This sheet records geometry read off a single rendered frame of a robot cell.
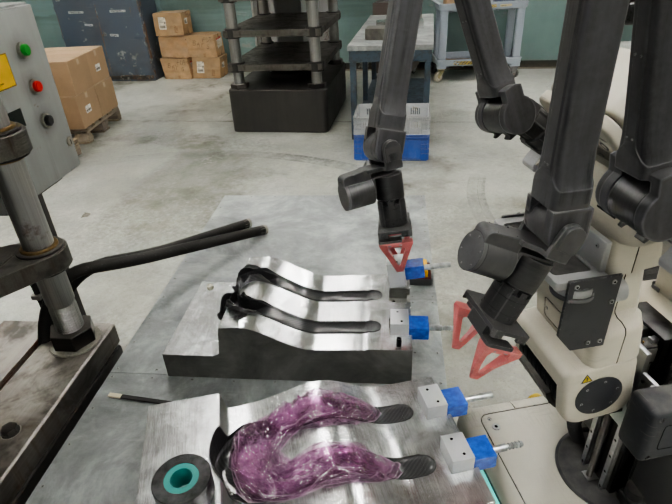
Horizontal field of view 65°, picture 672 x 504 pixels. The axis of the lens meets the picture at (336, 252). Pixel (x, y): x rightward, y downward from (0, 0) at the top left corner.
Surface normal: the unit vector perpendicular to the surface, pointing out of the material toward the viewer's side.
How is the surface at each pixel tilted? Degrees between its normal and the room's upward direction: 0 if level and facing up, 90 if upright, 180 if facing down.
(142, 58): 90
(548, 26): 90
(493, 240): 89
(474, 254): 64
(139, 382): 0
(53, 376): 0
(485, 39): 78
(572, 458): 0
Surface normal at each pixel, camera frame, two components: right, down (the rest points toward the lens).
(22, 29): 0.99, 0.01
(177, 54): -0.21, 0.37
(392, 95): 0.30, 0.17
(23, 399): -0.04, -0.86
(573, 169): 0.13, 0.37
